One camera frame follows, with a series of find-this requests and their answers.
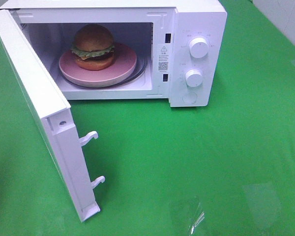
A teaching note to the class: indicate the clear tape patch right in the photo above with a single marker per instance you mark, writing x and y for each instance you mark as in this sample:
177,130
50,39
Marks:
263,203

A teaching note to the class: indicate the white microwave knob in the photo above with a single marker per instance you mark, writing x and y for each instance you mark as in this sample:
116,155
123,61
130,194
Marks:
198,47
194,78

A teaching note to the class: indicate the round door release button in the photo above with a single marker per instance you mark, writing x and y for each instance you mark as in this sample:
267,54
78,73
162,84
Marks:
190,98

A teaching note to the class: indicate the clear tape patch centre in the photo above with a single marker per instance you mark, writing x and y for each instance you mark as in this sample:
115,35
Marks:
188,217

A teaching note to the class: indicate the lower white microwave knob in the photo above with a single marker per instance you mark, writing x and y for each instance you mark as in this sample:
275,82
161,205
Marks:
194,78

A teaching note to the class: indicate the burger with lettuce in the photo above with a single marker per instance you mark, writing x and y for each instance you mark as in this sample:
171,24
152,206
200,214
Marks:
93,47

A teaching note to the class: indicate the upper white microwave knob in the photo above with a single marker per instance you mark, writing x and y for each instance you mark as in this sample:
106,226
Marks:
198,47

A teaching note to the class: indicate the white microwave oven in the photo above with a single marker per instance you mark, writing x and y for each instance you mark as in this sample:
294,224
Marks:
162,48

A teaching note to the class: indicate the white microwave door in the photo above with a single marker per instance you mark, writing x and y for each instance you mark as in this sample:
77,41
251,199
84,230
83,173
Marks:
53,117

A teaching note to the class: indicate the green table cloth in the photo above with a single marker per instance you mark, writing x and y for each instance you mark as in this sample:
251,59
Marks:
152,154

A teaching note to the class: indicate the clear tape patch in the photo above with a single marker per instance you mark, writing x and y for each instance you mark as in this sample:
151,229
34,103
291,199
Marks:
263,203
188,217

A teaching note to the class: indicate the glass microwave turntable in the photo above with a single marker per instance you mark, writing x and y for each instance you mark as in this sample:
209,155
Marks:
120,72

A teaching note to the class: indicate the pink plate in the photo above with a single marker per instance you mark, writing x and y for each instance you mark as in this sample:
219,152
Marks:
122,51

